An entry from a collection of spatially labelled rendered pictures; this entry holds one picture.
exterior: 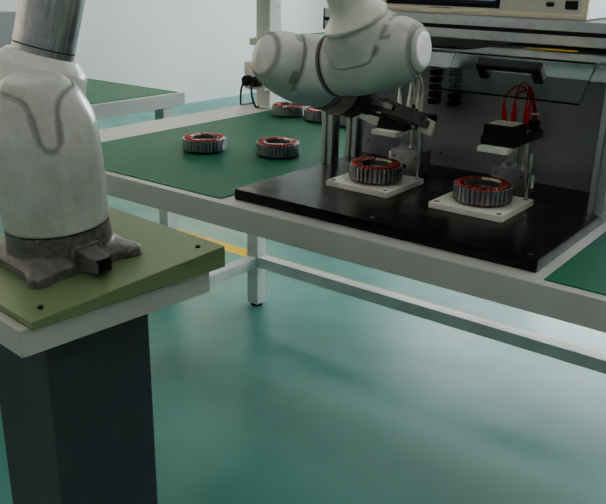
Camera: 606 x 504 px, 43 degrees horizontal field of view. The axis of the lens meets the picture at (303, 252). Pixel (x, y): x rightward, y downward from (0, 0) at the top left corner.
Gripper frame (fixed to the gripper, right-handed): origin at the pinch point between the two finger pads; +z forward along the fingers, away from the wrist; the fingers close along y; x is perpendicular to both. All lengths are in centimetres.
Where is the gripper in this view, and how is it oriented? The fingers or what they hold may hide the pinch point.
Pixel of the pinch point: (401, 122)
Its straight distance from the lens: 157.6
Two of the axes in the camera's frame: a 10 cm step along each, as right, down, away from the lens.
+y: -7.2, -2.6, 6.4
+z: 6.3, 1.4, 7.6
